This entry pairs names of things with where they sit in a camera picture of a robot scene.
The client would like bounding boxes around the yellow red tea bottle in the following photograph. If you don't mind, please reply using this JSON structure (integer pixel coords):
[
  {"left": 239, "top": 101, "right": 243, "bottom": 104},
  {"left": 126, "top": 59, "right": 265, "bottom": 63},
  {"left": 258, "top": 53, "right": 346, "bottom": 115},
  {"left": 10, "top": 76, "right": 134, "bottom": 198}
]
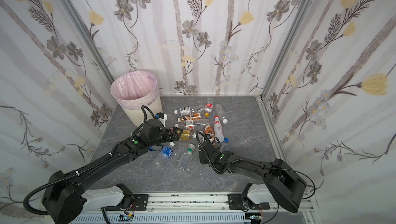
[{"left": 179, "top": 129, "right": 196, "bottom": 141}]

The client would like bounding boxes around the clear bottle blue cap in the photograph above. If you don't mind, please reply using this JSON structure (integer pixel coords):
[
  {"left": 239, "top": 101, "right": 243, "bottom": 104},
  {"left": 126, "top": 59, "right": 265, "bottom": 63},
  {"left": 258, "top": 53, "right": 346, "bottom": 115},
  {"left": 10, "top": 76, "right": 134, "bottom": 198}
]
[{"left": 220, "top": 138, "right": 230, "bottom": 152}]

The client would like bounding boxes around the brown Nescafe bottle front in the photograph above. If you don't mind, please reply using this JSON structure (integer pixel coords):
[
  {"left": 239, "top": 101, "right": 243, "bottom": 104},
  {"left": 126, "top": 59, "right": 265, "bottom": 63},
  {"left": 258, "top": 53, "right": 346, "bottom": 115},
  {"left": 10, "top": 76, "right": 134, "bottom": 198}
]
[{"left": 203, "top": 125, "right": 217, "bottom": 147}]

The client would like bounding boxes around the brown nescafe bottle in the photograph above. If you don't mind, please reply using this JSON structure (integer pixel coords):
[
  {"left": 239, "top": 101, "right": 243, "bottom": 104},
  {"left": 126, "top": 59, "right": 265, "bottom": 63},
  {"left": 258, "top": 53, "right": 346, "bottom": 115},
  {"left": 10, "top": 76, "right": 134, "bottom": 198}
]
[
  {"left": 177, "top": 113, "right": 202, "bottom": 123},
  {"left": 203, "top": 125, "right": 217, "bottom": 147}
]

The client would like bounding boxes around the clear bottle green cap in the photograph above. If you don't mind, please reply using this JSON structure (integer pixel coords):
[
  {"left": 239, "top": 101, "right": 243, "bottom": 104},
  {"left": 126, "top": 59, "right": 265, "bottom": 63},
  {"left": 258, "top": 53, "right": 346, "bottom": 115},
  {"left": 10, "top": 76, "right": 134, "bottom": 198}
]
[{"left": 177, "top": 144, "right": 195, "bottom": 170}]

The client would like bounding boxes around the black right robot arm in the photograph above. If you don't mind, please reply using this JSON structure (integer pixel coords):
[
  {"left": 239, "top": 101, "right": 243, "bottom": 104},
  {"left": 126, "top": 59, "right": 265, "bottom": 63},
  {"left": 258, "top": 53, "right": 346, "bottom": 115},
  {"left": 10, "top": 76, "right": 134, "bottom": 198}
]
[{"left": 199, "top": 142, "right": 307, "bottom": 213}]

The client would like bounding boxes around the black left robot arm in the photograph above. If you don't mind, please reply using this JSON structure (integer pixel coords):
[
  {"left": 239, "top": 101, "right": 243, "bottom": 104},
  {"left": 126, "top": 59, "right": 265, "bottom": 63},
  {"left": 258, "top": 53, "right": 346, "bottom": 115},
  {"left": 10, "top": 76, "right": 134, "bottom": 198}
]
[{"left": 42, "top": 119, "right": 183, "bottom": 224}]

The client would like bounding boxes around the pink bin liner bag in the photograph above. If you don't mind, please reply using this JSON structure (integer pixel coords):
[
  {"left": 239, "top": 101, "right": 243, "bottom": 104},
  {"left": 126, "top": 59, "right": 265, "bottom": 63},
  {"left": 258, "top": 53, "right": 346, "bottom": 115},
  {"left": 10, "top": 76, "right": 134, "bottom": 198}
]
[{"left": 110, "top": 70, "right": 159, "bottom": 110}]

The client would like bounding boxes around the cream waste bin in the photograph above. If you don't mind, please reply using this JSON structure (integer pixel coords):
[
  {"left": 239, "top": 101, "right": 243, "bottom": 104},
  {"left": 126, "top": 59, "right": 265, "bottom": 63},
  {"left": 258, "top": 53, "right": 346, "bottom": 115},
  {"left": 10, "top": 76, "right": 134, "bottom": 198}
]
[{"left": 110, "top": 70, "right": 164, "bottom": 127}]

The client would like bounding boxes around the clear bottle red-white label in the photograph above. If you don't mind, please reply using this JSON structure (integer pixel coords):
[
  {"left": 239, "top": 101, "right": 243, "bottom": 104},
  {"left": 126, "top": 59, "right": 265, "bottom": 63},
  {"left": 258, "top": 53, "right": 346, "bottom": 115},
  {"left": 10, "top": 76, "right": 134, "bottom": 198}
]
[{"left": 175, "top": 119, "right": 209, "bottom": 131}]

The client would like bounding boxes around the blue label water bottle front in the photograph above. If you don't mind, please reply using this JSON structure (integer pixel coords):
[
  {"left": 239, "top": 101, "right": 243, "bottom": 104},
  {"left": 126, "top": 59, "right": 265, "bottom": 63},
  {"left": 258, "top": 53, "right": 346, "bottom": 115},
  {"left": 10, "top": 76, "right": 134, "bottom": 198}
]
[{"left": 153, "top": 142, "right": 175, "bottom": 167}]

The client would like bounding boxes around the Suntory white label bottle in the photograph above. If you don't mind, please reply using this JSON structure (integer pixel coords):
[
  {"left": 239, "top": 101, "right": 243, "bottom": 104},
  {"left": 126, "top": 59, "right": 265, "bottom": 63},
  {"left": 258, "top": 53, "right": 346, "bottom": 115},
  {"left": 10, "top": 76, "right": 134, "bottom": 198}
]
[{"left": 174, "top": 105, "right": 204, "bottom": 116}]

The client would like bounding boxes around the white bottle red cap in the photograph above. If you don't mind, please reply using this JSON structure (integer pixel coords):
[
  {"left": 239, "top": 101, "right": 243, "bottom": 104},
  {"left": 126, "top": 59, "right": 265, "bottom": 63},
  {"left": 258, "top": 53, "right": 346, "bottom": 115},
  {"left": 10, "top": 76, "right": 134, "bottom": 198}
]
[{"left": 213, "top": 116, "right": 224, "bottom": 143}]

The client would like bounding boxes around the brown Nescafe bottle back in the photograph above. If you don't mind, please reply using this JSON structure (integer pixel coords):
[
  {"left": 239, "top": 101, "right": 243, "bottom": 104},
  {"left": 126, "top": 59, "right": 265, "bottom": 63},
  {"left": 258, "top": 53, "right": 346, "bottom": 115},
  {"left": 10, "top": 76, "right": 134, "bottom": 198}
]
[{"left": 177, "top": 113, "right": 202, "bottom": 123}]

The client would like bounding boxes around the crushed bottle red label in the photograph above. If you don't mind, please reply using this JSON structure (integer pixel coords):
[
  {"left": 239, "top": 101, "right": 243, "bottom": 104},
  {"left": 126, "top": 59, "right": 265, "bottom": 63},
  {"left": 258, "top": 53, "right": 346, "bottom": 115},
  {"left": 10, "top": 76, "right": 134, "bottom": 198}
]
[{"left": 204, "top": 97, "right": 214, "bottom": 113}]

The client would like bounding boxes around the clear ribbed bottle white cap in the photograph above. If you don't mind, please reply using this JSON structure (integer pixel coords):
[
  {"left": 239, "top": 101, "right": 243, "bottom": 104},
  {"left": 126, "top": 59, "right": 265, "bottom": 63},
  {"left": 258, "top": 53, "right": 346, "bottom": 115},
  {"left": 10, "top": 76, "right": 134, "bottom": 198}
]
[{"left": 214, "top": 103, "right": 229, "bottom": 124}]

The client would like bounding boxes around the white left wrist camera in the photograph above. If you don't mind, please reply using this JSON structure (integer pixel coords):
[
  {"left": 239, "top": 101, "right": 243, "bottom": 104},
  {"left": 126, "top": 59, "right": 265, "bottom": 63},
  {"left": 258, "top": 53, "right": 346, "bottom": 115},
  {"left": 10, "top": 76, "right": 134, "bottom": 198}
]
[{"left": 155, "top": 112, "right": 168, "bottom": 126}]

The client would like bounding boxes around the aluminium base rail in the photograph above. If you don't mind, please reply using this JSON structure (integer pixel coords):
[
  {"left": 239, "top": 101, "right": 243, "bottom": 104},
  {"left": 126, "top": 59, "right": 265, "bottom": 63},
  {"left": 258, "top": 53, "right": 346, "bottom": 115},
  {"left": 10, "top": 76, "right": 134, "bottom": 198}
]
[{"left": 73, "top": 192, "right": 319, "bottom": 224}]

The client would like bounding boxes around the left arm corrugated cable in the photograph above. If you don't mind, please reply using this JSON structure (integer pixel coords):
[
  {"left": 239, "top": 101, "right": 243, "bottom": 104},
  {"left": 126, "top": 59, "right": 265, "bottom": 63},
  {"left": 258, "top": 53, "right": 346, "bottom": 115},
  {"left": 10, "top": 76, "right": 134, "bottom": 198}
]
[{"left": 23, "top": 154, "right": 115, "bottom": 216}]

